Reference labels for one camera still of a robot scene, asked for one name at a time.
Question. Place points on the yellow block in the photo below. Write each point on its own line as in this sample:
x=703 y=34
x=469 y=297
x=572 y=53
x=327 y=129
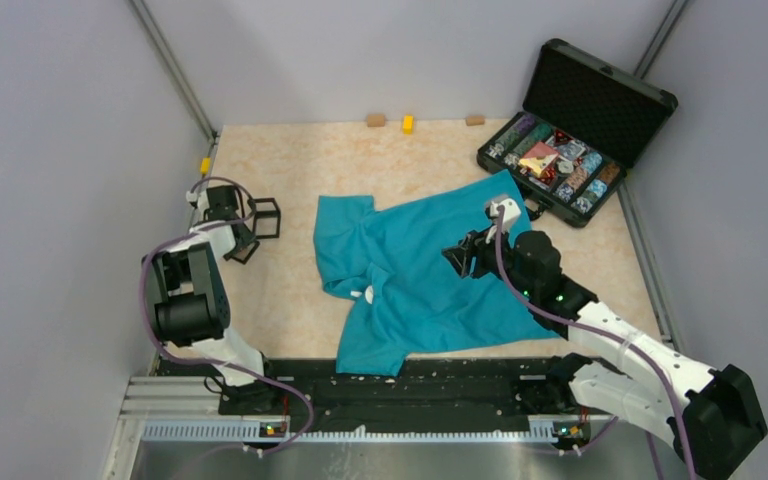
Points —
x=408 y=124
x=205 y=166

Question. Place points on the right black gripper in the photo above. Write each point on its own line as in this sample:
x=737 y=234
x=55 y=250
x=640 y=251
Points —
x=476 y=244

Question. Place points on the black box with pink brooch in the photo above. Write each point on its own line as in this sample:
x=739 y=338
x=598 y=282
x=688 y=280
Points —
x=243 y=251

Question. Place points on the yellow block at left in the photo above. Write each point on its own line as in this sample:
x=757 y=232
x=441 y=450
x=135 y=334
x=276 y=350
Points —
x=205 y=166

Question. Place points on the black box with grey brooch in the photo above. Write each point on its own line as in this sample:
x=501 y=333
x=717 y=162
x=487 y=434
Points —
x=266 y=217

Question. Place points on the black carrying case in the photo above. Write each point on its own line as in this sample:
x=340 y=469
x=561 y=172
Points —
x=598 y=117

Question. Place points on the pink card in case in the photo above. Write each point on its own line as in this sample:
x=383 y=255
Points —
x=536 y=160

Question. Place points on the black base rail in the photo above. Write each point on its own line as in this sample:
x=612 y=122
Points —
x=435 y=396

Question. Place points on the tan wooden block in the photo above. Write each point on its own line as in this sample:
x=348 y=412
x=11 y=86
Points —
x=475 y=120
x=376 y=120

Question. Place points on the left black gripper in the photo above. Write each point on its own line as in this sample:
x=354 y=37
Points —
x=247 y=239

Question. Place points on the left tan wooden block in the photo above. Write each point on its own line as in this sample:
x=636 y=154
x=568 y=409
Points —
x=376 y=120

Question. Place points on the round grey yellow brooch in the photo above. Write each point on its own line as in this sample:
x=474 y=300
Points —
x=366 y=294

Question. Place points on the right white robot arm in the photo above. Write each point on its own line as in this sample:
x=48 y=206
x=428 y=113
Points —
x=712 y=418

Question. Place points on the teal t-shirt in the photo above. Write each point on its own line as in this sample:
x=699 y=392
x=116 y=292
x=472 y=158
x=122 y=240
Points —
x=420 y=303

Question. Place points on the right tan wooden block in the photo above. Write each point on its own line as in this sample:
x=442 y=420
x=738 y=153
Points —
x=475 y=120

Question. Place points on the yellow block at back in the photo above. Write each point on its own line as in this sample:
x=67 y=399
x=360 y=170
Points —
x=408 y=124

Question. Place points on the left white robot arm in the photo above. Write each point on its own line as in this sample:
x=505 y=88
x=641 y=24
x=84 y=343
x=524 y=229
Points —
x=183 y=299

